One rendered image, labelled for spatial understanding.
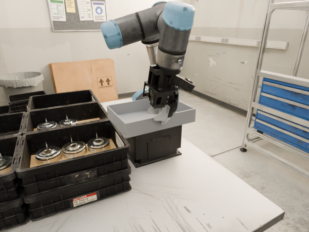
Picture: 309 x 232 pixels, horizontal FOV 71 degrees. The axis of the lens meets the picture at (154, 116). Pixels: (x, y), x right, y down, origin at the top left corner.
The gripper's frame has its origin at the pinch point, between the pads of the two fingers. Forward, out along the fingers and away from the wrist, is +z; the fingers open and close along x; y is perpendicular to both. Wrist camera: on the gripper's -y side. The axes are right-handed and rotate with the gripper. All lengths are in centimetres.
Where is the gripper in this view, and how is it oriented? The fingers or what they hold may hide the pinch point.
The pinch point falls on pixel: (163, 119)
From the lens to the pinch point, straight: 73.1
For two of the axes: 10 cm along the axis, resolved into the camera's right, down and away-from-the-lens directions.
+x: 5.1, 5.7, -6.4
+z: -1.4, 7.9, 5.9
